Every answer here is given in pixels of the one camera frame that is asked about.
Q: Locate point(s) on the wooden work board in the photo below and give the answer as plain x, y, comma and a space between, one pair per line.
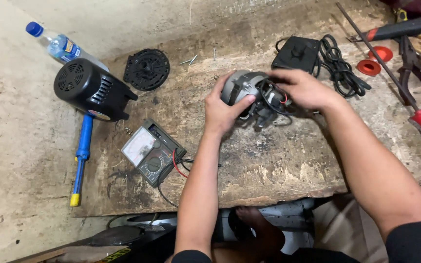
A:
254, 157

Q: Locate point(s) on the person's left hand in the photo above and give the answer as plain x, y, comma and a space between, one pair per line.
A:
220, 111

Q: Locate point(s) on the person's right hand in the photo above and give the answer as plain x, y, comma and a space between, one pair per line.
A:
302, 89

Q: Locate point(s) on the person's right fingers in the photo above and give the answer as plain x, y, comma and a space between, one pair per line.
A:
280, 78

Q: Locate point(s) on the blue desoldering pump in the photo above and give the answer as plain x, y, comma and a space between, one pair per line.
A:
82, 157

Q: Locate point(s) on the black motor housing cover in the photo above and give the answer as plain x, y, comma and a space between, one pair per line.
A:
91, 89

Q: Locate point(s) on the black switch box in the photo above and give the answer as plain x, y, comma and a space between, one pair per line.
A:
296, 54

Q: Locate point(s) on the orange plastic cap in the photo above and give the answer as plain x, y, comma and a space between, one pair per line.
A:
368, 67
380, 53

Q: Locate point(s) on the black round fan grille plate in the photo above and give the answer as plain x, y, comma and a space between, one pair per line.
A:
147, 69

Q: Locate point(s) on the person's foot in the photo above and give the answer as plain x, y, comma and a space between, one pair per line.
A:
260, 226

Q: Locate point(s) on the small screws beside multimeter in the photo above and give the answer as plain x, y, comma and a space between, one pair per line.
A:
128, 130

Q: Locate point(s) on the clear plastic water bottle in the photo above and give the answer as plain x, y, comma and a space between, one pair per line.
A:
59, 44

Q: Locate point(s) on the analog multimeter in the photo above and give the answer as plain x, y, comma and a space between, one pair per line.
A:
152, 152

